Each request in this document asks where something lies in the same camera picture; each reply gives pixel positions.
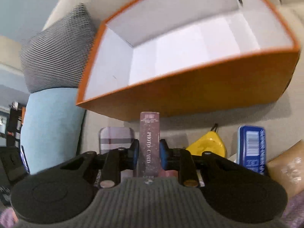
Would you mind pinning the houndstooth cushion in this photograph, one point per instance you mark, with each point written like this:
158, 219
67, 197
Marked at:
56, 56

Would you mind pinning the photo card box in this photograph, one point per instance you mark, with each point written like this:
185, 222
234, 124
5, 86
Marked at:
149, 164

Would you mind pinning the orange storage box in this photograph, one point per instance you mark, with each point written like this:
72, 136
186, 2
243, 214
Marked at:
181, 57

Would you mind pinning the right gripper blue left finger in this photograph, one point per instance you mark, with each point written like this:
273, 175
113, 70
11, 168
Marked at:
133, 154

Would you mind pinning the gold cardboard box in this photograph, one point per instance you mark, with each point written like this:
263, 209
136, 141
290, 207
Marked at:
287, 169

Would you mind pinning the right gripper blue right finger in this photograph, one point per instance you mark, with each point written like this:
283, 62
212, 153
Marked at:
164, 153

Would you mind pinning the light blue cushion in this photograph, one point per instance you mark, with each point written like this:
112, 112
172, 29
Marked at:
51, 128

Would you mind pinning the plaid glasses case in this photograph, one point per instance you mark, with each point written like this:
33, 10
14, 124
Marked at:
111, 138

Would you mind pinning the purple fluffy rug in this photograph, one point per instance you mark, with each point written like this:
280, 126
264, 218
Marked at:
292, 216

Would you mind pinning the yellow tape measure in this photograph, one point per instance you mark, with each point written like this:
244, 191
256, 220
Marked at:
209, 142

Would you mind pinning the blue tin box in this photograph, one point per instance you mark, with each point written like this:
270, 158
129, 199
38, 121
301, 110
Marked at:
251, 149

